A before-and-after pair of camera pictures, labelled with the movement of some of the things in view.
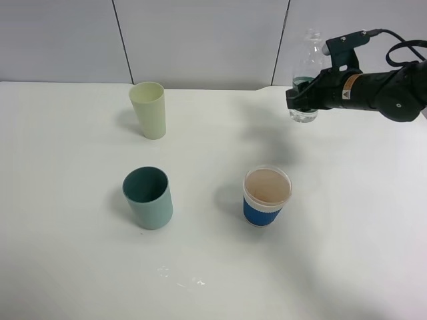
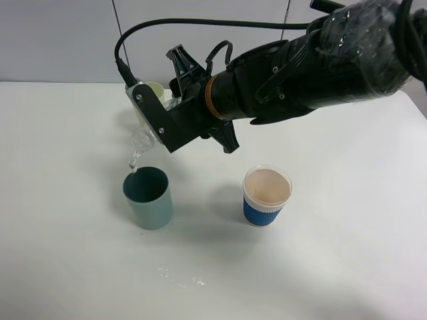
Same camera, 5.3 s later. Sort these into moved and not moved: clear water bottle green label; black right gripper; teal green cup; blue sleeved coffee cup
Moved: black right gripper; clear water bottle green label
Not moved: teal green cup; blue sleeved coffee cup
